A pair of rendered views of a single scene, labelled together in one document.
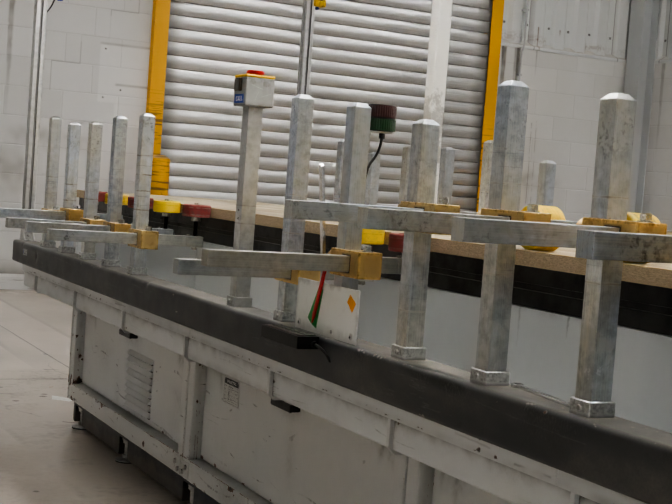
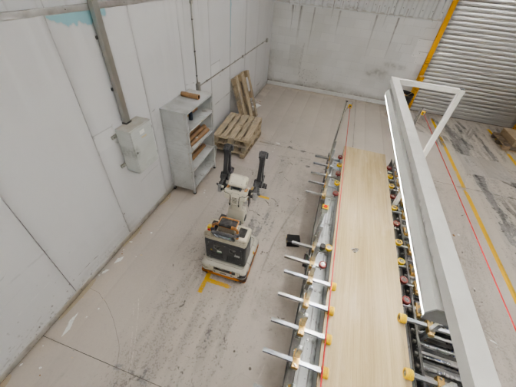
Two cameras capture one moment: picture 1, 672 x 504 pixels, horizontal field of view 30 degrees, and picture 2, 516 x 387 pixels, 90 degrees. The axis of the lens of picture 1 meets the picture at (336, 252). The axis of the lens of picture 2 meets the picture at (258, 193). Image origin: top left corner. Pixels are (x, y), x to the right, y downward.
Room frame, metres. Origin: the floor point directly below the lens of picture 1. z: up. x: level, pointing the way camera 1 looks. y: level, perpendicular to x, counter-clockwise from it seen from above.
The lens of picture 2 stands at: (0.68, -0.62, 3.24)
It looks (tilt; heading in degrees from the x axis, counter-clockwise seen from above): 42 degrees down; 41
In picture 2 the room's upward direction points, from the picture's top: 6 degrees clockwise
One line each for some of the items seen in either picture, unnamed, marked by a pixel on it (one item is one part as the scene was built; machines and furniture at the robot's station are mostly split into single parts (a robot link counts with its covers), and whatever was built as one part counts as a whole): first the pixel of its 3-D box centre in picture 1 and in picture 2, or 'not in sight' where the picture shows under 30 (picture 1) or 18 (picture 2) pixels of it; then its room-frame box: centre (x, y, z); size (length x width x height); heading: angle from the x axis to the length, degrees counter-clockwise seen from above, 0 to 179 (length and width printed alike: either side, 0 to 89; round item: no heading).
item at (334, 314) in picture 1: (325, 309); not in sight; (2.39, 0.01, 0.75); 0.26 x 0.01 x 0.10; 27
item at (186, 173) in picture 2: not in sight; (192, 143); (2.84, 2.92, 0.78); 0.90 x 0.45 x 1.55; 27
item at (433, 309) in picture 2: not in sight; (405, 151); (2.54, -0.31, 2.34); 2.40 x 0.12 x 0.08; 27
